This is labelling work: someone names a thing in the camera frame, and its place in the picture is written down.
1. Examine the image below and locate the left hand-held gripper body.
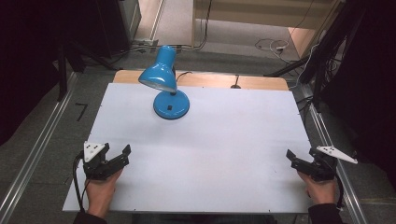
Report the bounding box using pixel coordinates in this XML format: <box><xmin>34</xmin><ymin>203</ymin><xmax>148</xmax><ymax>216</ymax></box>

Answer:
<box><xmin>82</xmin><ymin>141</ymin><xmax>131</xmax><ymax>182</ymax></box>

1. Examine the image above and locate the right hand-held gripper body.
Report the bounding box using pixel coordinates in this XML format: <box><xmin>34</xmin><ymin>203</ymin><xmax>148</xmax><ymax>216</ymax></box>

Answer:
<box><xmin>291</xmin><ymin>145</ymin><xmax>359</xmax><ymax>183</ymax></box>

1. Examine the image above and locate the person's left hand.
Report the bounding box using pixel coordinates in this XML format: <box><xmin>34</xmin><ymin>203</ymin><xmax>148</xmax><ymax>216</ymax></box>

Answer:
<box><xmin>84</xmin><ymin>167</ymin><xmax>124</xmax><ymax>219</ymax></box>

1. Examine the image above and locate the person's right hand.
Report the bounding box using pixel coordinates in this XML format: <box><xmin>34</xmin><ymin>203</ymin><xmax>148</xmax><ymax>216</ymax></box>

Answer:
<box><xmin>297</xmin><ymin>170</ymin><xmax>339</xmax><ymax>206</ymax></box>

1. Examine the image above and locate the blue desk lamp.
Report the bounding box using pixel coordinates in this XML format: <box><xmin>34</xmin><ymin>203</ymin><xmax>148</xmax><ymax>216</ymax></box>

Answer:
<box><xmin>137</xmin><ymin>45</ymin><xmax>191</xmax><ymax>120</ymax></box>

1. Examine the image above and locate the black metal stand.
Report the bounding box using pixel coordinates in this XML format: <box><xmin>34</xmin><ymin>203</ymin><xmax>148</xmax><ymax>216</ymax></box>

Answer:
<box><xmin>263</xmin><ymin>0</ymin><xmax>368</xmax><ymax>106</ymax></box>
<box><xmin>56</xmin><ymin>43</ymin><xmax>69</xmax><ymax>103</ymax></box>

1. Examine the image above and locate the light wooden cabinet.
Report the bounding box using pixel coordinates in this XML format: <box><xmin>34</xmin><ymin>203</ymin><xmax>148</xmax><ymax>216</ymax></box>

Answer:
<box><xmin>191</xmin><ymin>0</ymin><xmax>345</xmax><ymax>31</ymax></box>

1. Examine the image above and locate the metal floor rail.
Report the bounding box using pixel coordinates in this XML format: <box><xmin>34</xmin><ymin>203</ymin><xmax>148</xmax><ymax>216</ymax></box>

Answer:
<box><xmin>0</xmin><ymin>71</ymin><xmax>79</xmax><ymax>224</ymax></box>
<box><xmin>299</xmin><ymin>83</ymin><xmax>370</xmax><ymax>224</ymax></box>

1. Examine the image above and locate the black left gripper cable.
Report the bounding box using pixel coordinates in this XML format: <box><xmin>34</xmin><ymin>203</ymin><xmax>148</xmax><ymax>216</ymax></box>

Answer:
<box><xmin>72</xmin><ymin>150</ymin><xmax>92</xmax><ymax>215</ymax></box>

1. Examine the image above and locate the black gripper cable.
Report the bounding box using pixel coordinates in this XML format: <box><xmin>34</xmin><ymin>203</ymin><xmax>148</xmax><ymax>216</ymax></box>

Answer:
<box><xmin>333</xmin><ymin>173</ymin><xmax>346</xmax><ymax>209</ymax></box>
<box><xmin>72</xmin><ymin>150</ymin><xmax>92</xmax><ymax>215</ymax></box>

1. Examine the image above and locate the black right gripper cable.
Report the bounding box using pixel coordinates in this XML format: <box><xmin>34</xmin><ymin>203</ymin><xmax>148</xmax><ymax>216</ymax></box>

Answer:
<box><xmin>333</xmin><ymin>173</ymin><xmax>346</xmax><ymax>209</ymax></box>

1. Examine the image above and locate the short black cable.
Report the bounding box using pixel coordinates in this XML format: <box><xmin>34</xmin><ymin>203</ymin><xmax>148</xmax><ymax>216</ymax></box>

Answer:
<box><xmin>230</xmin><ymin>74</ymin><xmax>242</xmax><ymax>90</ymax></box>

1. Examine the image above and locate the black lamp cable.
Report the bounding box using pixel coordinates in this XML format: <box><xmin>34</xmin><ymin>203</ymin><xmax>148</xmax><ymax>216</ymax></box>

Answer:
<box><xmin>175</xmin><ymin>70</ymin><xmax>193</xmax><ymax>83</ymax></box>

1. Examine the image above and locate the white floor cable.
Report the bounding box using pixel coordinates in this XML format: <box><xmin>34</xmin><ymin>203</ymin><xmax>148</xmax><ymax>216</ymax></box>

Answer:
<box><xmin>254</xmin><ymin>37</ymin><xmax>291</xmax><ymax>64</ymax></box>

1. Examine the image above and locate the black floor cable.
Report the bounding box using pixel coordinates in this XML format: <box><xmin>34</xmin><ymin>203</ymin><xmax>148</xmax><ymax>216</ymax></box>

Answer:
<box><xmin>173</xmin><ymin>0</ymin><xmax>214</xmax><ymax>52</ymax></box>

